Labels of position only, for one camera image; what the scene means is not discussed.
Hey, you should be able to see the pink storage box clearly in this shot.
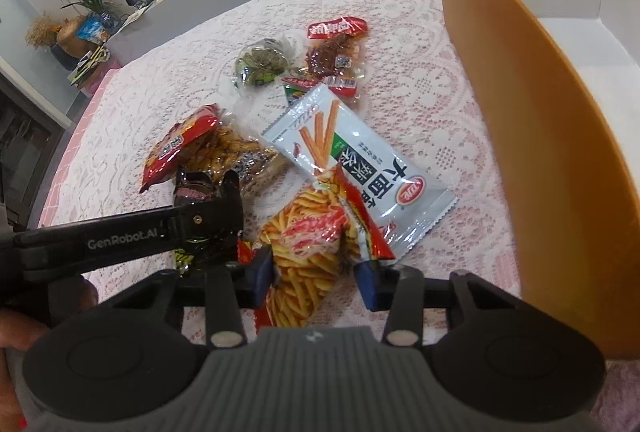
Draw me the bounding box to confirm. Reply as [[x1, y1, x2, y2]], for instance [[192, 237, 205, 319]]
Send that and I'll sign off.
[[75, 57, 120, 95]]

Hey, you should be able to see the pink lace tablecloth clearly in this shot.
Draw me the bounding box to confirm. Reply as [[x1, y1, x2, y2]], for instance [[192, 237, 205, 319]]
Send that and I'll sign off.
[[27, 0, 640, 432]]

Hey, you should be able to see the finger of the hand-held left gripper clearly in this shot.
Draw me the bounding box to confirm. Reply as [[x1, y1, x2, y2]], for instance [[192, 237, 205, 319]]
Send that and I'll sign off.
[[167, 169, 246, 258]]

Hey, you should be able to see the clear round green snack packet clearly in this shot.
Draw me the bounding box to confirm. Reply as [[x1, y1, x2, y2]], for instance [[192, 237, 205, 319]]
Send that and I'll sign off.
[[231, 38, 296, 89]]

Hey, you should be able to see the dark snack packet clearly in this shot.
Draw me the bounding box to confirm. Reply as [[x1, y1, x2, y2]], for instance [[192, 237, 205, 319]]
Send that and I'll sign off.
[[172, 167, 241, 273]]

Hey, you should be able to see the person's left hand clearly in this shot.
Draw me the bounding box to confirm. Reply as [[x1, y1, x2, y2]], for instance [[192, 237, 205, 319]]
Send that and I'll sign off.
[[0, 274, 98, 430]]

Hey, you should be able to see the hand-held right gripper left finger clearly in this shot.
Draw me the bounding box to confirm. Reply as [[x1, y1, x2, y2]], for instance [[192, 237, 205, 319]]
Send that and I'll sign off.
[[107, 247, 276, 349]]

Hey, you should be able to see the dried flower bunch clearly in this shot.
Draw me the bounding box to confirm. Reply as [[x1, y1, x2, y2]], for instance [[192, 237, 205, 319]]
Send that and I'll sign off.
[[25, 12, 63, 48]]

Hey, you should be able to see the small green snack packet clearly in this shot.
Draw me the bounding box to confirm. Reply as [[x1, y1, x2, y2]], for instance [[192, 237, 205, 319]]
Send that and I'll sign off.
[[281, 81, 321, 109]]

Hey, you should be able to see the white stick snack packet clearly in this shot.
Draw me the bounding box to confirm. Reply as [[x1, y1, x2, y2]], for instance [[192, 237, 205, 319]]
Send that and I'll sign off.
[[262, 84, 458, 260]]

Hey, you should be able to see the heap of yellow packets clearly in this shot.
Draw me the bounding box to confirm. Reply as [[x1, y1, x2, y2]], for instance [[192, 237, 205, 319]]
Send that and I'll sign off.
[[65, 41, 111, 85]]

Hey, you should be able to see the gold vase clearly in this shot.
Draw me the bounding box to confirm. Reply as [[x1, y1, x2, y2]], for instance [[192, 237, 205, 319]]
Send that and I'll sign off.
[[55, 17, 96, 58]]

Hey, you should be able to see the red fries snack packet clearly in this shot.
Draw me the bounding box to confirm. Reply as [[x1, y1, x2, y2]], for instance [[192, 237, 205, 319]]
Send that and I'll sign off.
[[237, 167, 396, 330]]

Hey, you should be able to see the red-topped meat snack packet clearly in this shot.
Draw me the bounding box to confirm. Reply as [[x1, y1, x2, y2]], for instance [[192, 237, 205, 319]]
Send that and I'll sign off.
[[282, 14, 371, 97]]

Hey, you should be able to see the clear nut bar packet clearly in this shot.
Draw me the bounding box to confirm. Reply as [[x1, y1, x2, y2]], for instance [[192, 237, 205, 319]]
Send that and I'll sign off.
[[235, 147, 292, 199]]

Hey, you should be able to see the blue printed packet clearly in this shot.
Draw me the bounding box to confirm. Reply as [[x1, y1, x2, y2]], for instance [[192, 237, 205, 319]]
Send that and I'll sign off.
[[75, 14, 118, 43]]

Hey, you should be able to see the orange cardboard box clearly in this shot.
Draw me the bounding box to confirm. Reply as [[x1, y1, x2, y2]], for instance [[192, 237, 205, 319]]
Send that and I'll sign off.
[[427, 0, 640, 363]]

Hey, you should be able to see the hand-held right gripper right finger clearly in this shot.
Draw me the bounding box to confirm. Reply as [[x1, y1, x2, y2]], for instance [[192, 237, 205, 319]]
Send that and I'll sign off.
[[352, 259, 523, 348]]

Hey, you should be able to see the red twisted dough snack packet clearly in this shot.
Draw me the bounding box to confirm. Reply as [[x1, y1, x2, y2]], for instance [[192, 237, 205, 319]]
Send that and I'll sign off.
[[140, 104, 263, 193]]

